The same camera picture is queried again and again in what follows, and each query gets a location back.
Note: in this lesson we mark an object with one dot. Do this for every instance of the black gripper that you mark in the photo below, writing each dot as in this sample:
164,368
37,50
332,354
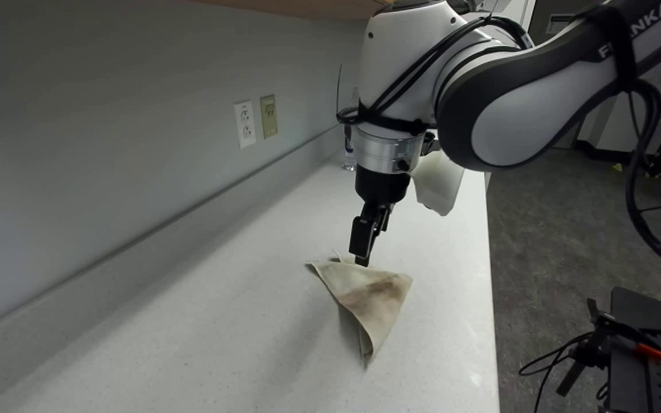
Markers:
381,186

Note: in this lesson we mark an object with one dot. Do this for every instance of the stained white towel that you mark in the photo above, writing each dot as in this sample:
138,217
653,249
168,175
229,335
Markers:
368,300

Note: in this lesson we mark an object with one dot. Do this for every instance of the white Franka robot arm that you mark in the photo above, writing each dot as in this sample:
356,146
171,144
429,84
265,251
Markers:
537,116

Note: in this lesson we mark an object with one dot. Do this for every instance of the beige wall switch plate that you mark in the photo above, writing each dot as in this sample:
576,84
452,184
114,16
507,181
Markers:
269,116

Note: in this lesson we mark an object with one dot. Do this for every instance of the white wall outlet plate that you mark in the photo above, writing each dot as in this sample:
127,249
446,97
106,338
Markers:
244,124

